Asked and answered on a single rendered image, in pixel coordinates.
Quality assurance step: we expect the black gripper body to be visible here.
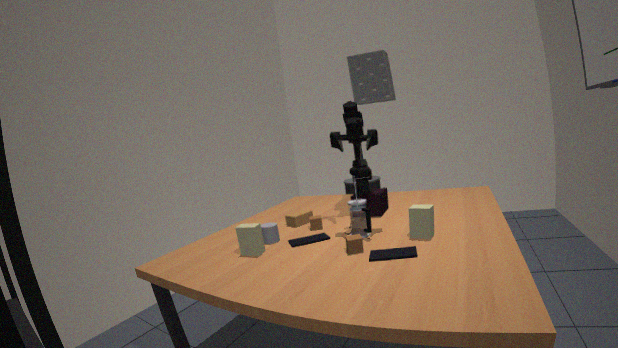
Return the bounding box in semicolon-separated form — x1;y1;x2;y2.
330;129;379;148

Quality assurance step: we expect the grey cylinder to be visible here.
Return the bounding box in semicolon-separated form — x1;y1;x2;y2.
260;222;280;244

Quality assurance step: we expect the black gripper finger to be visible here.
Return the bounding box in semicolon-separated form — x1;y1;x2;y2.
366;132;375;151
333;135;344;152

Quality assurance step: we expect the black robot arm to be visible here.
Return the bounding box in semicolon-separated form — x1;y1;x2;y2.
343;101;372;195

